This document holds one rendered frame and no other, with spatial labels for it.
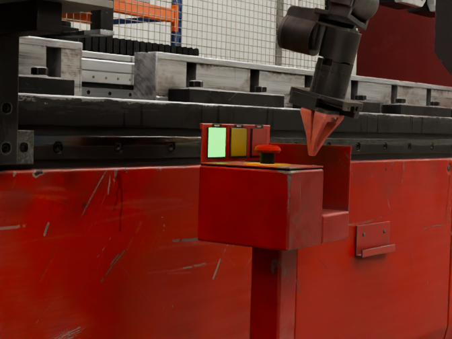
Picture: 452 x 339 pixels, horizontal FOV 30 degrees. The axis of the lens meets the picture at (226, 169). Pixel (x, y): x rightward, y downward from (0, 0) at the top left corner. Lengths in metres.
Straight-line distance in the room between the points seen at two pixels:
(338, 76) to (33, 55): 0.48
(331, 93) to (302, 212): 0.20
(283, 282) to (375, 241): 0.71
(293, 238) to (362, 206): 0.74
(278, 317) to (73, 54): 0.55
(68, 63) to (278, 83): 0.59
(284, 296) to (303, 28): 0.42
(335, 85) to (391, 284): 0.88
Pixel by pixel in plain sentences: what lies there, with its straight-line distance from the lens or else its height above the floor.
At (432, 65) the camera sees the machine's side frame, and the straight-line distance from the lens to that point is 3.18.
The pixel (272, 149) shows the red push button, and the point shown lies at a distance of 1.26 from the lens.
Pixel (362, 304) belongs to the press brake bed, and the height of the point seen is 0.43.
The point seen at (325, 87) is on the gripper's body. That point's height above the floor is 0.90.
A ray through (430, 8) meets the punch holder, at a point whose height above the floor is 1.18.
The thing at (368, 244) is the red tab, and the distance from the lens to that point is 1.97.
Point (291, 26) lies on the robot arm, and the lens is 1.35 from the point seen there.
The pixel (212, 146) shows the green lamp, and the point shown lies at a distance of 1.30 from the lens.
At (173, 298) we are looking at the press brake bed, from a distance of 1.47.
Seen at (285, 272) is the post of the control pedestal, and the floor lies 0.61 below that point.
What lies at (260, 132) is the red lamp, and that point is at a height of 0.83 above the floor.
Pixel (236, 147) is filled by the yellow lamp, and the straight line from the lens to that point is 1.35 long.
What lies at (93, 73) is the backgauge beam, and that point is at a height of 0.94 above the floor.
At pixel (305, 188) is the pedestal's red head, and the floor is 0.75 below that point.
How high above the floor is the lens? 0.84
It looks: 3 degrees down
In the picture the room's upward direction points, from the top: 2 degrees clockwise
